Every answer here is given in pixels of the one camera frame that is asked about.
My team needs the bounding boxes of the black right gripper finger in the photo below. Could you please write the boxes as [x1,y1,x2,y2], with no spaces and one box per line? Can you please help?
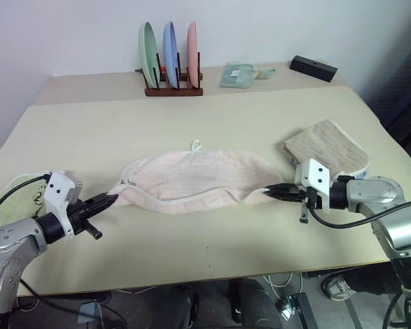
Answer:
[264,191,301,202]
[263,183,299,193]

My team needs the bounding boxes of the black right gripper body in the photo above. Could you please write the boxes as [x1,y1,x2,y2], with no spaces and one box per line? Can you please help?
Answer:
[293,186,319,224]

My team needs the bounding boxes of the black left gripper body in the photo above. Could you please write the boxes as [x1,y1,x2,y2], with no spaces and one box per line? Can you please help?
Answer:
[67,201,103,241]

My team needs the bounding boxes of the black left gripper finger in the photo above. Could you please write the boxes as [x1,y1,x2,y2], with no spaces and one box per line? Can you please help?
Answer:
[86,193,120,207]
[88,197,119,217]

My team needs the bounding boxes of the pale pink towel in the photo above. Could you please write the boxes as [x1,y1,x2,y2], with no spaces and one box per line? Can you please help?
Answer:
[108,139,285,215]

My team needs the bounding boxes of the folded beige towel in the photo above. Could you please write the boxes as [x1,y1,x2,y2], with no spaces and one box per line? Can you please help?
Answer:
[282,118,371,180]

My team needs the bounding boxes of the light green towel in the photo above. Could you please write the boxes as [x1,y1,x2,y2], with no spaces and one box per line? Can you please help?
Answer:
[0,170,69,234]

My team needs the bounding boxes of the green towel at left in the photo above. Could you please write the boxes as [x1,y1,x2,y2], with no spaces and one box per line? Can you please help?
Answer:
[0,173,52,226]

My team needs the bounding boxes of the grey sneaker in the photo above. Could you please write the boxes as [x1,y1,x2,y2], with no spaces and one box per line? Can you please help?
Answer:
[321,273,351,302]

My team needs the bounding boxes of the black floor pedal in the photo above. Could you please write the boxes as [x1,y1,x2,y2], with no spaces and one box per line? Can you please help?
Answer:
[276,292,319,329]

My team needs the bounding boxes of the dark rounded shape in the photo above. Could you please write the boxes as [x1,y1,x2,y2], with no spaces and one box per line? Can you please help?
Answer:
[227,278,284,329]

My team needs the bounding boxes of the folded teal cloth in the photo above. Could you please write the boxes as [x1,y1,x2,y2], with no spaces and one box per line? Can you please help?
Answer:
[219,62,258,90]

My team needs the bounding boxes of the black rectangular box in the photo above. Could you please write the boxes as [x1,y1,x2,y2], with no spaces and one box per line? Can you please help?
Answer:
[288,54,339,83]

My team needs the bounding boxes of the dark wooden plate rack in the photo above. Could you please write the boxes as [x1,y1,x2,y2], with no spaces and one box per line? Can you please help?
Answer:
[134,51,205,98]

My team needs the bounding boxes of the green plate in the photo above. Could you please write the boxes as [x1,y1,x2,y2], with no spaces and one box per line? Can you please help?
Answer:
[138,21,160,88]

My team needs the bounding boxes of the blue plate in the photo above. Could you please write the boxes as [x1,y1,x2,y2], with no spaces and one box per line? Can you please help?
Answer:
[162,21,180,88]

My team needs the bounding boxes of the pink plate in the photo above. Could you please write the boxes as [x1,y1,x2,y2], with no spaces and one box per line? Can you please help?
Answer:
[186,21,201,89]

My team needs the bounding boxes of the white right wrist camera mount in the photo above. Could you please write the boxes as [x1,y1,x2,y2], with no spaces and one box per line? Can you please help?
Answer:
[294,158,332,212]

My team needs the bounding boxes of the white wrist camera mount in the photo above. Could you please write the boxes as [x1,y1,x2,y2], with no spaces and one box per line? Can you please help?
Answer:
[42,170,85,241]
[294,158,332,212]

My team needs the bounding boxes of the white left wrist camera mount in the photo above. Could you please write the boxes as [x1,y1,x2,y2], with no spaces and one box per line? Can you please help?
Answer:
[42,170,85,241]

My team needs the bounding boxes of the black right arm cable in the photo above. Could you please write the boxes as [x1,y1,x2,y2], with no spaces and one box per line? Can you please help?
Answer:
[308,197,411,228]

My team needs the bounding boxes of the white floor cable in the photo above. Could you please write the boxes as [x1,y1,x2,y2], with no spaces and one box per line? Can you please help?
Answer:
[262,273,304,296]

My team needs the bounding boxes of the black floor cable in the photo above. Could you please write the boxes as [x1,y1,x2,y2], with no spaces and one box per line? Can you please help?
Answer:
[18,279,112,329]

